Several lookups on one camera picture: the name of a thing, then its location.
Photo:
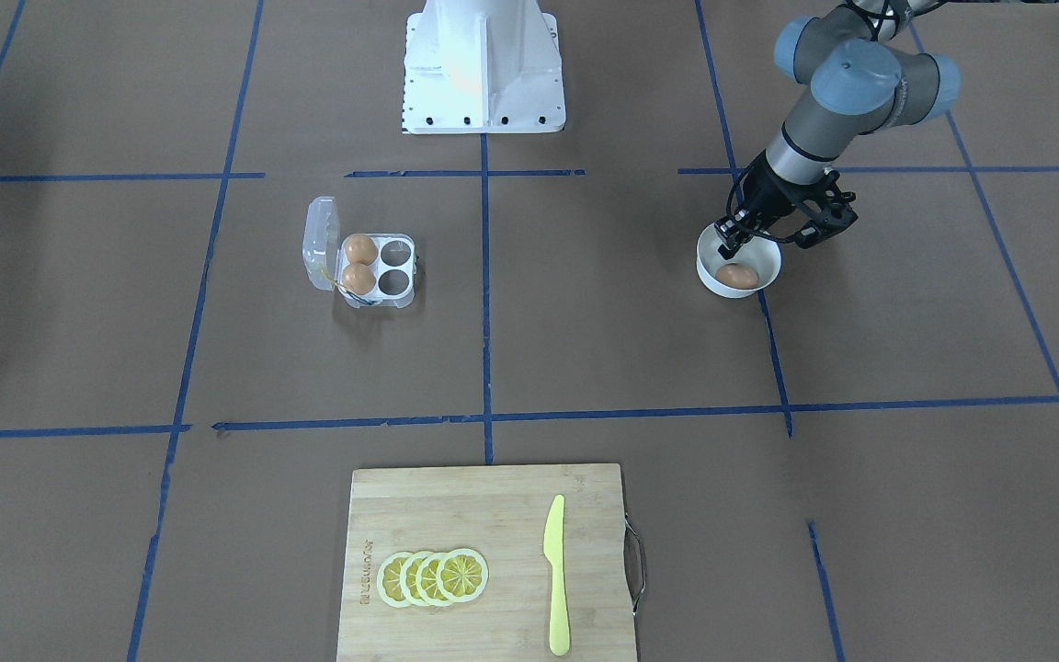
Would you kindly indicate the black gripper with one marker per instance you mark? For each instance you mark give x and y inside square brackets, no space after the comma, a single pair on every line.
[771,196]

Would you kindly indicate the brown egg from bowl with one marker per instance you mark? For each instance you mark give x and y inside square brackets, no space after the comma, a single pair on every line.
[738,276]

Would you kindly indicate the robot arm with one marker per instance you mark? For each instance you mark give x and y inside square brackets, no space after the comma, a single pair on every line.
[854,84]

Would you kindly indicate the clear plastic egg box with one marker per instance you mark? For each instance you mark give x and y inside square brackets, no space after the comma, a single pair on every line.
[321,251]

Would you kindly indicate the brown egg in box rear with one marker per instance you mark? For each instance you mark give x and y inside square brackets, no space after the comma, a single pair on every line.
[360,249]

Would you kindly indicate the brown egg in box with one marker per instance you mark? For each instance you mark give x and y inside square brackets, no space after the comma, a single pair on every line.
[360,249]
[358,279]

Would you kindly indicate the brown egg in box front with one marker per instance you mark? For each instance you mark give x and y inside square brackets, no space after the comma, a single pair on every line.
[358,279]

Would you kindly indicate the white bowl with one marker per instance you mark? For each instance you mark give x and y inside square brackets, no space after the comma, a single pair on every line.
[760,256]

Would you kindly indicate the yellow plastic knife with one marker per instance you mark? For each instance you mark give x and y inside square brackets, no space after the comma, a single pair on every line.
[559,631]

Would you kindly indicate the wooden cutting board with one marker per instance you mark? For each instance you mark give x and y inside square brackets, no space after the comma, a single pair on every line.
[498,511]

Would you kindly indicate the lemon slice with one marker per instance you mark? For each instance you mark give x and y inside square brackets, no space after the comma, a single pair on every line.
[409,579]
[391,580]
[464,575]
[427,581]

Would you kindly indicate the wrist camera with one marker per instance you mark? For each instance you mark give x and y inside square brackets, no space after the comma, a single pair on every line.
[827,207]

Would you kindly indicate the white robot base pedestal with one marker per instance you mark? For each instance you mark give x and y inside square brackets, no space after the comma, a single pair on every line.
[482,67]

